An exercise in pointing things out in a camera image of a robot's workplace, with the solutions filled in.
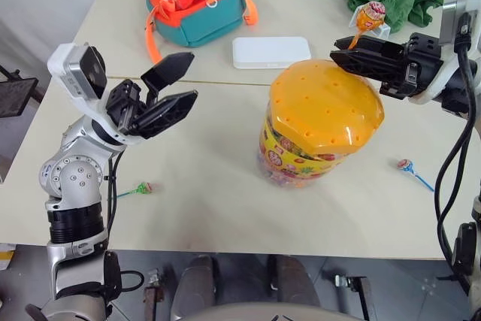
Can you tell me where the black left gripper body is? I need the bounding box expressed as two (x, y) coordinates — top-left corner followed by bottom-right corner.
(105, 78), (153, 135)

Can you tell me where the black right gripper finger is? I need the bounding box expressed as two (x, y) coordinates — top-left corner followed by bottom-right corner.
(329, 47), (407, 85)
(333, 34), (407, 61)

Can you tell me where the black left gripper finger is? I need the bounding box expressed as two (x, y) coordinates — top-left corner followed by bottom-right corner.
(141, 52), (196, 107)
(131, 89), (199, 140)

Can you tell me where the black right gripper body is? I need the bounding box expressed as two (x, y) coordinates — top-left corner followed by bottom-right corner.
(379, 32), (445, 99)

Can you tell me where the orange lollipop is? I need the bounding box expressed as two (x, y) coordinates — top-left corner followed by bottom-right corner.
(347, 0), (388, 50)

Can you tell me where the lollipop jar with orange lid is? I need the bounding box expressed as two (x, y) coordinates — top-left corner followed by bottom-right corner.
(256, 58), (386, 189)

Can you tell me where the teal and orange bag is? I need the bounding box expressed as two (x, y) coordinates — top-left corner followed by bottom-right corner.
(144, 0), (259, 65)

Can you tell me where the green wrapped lollipop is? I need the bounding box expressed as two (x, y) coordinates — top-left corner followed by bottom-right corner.
(115, 181), (161, 200)

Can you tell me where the flat white box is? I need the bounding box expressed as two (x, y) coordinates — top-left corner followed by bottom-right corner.
(231, 36), (313, 71)

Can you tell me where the blue wrapped lollipop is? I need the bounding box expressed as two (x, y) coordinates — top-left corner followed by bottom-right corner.
(396, 158), (436, 192)

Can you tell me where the yellow and white carton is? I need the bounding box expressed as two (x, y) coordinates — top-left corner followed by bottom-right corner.
(0, 244), (17, 271)

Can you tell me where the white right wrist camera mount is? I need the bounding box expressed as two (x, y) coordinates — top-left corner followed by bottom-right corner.
(405, 0), (481, 106)

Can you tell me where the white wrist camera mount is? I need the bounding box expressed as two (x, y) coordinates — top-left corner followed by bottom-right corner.
(47, 43), (146, 146)
(405, 0), (481, 106)

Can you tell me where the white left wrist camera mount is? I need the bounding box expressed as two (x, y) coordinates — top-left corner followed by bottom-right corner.
(47, 43), (146, 146)

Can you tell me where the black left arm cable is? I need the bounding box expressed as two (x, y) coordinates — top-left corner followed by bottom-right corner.
(104, 150), (146, 294)

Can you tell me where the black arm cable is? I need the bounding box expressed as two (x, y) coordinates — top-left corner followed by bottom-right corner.
(104, 150), (146, 294)
(434, 12), (480, 295)

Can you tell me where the black stand frame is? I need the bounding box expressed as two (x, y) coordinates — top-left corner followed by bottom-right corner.
(0, 65), (42, 119)

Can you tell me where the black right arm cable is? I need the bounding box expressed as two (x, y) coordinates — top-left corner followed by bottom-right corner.
(434, 12), (480, 295)

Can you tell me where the metal table leg bracket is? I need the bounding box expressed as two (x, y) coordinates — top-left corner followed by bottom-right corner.
(334, 274), (377, 321)
(144, 268), (166, 321)

